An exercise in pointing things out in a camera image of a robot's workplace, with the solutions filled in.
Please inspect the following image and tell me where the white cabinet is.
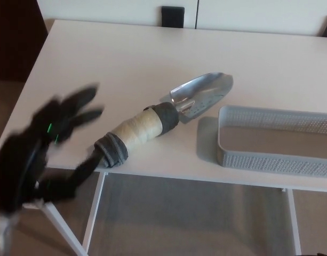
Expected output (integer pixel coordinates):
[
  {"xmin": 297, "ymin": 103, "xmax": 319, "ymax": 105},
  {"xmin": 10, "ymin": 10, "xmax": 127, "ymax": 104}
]
[{"xmin": 39, "ymin": 0, "xmax": 327, "ymax": 37}]

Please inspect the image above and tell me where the steel trowel with handle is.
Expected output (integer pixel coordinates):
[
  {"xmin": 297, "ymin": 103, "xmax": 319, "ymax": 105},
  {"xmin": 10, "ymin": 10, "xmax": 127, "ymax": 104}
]
[{"xmin": 93, "ymin": 71, "xmax": 235, "ymax": 170}]

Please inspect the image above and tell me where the grey perforated plastic tray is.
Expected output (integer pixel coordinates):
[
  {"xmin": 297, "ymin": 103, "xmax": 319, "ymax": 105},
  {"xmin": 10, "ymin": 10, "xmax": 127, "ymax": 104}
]
[{"xmin": 217, "ymin": 105, "xmax": 327, "ymax": 179}]

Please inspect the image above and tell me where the dark brown cabinet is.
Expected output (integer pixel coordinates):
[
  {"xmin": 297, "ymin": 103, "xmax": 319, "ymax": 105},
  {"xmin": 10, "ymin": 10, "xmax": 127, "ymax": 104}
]
[{"xmin": 0, "ymin": 0, "xmax": 49, "ymax": 81}]

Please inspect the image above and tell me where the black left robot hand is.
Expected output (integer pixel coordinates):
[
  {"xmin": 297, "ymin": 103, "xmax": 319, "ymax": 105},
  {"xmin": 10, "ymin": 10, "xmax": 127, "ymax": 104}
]
[{"xmin": 0, "ymin": 83, "xmax": 106, "ymax": 217}]

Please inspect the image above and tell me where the white metal-frame desk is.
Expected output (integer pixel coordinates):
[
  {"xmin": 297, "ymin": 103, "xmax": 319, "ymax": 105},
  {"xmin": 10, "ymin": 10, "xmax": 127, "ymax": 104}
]
[{"xmin": 0, "ymin": 19, "xmax": 327, "ymax": 256}]

